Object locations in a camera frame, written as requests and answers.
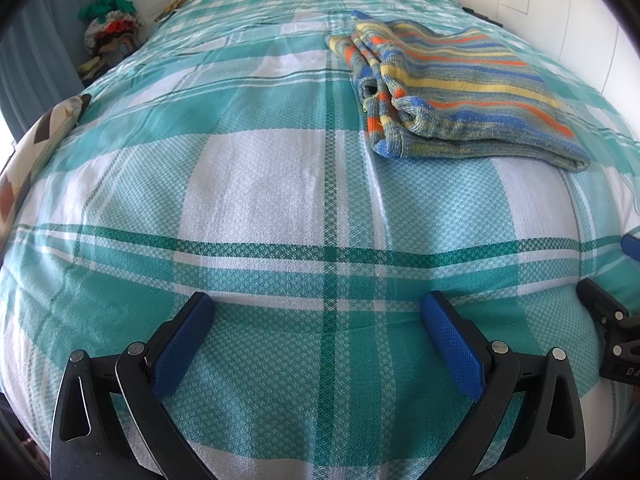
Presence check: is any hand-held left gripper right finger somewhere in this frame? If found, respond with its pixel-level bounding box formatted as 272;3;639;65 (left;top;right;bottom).
421;290;587;480

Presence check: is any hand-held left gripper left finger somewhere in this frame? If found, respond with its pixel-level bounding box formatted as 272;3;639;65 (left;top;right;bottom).
50;291;236;480

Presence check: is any striped knit sweater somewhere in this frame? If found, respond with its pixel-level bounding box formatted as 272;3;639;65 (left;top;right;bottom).
325;9;592;174

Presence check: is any pile of colourful clothes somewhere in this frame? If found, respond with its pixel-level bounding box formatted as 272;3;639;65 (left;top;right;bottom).
77;0;147;81

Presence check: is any teal plaid bed blanket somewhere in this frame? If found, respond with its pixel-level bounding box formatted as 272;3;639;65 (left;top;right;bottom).
0;0;640;480

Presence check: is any brown patterned pillow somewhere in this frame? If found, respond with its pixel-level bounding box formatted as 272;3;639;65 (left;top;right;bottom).
0;94;92;242

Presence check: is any white wardrobe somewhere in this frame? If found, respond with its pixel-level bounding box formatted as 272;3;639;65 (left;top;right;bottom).
530;0;640;97

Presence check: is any dark object on nightstand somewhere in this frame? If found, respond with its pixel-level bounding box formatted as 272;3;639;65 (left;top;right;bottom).
462;6;504;24

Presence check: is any blue curtain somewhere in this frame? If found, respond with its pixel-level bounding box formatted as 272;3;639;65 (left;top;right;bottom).
0;0;107;131

